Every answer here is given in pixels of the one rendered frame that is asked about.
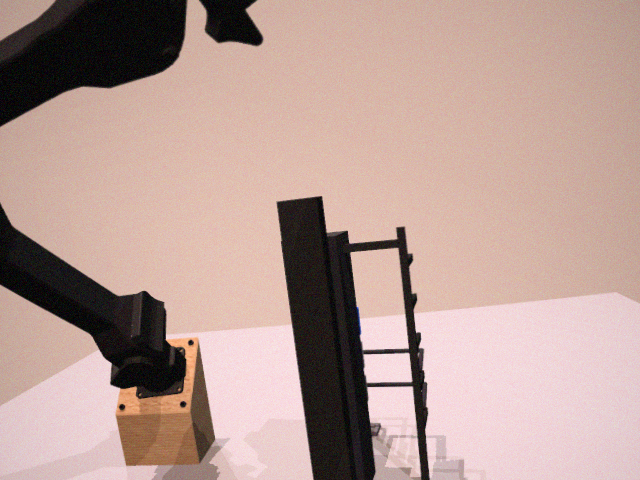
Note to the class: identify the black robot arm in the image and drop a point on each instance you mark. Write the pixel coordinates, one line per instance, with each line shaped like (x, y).
(105, 44)

